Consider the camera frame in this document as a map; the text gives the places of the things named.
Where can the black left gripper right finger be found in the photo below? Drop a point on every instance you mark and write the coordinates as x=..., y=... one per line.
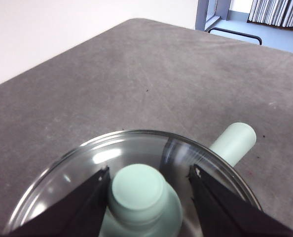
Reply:
x=223, y=212

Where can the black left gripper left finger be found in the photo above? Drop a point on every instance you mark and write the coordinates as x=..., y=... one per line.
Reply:
x=82, y=212

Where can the glass lid with green knob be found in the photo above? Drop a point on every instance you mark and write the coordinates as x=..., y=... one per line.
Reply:
x=141, y=187

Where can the white vertical blinds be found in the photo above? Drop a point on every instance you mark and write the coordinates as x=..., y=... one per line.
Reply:
x=277, y=12

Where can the black metal tube frame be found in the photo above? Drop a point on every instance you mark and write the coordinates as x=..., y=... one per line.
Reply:
x=235, y=33

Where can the blue-grey door frame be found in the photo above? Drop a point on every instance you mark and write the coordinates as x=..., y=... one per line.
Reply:
x=202, y=12

